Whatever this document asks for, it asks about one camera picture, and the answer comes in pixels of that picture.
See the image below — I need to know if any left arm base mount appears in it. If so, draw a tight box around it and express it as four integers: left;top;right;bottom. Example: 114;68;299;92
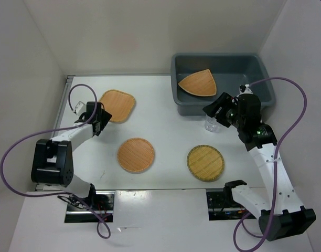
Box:
58;191;116;224

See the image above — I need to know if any clear plastic cup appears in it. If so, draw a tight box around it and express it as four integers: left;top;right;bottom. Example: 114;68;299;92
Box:
205;115;221;133

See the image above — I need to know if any grey plastic bin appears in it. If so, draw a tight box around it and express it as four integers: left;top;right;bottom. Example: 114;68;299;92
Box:
170;52;269;116

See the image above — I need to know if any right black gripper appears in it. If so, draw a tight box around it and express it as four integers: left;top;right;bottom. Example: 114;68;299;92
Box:
202;91;244;128

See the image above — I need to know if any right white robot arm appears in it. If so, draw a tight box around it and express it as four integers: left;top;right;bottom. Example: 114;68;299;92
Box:
203;92;316;242

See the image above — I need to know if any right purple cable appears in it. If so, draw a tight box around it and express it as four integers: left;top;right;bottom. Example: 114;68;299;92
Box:
233;77;308;251

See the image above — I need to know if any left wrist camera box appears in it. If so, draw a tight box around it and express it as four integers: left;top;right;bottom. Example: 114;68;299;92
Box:
73;101;87;116

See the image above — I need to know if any round yellow bamboo dish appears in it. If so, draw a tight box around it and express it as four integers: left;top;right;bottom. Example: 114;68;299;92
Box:
186;145;225;182

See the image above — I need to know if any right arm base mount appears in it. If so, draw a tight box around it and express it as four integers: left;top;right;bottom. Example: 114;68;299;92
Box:
206;188;248;221

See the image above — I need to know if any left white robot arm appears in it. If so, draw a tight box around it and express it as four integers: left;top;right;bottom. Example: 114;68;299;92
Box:
31;102;112;210

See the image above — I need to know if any triangular woven dish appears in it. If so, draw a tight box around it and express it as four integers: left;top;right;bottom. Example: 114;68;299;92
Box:
178;69;217;97

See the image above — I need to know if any rounded square woven dish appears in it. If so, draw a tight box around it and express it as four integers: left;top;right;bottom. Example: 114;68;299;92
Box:
99;89;136;123

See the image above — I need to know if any round orange woven dish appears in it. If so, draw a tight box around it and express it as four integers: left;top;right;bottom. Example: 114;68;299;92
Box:
117;138;155;174

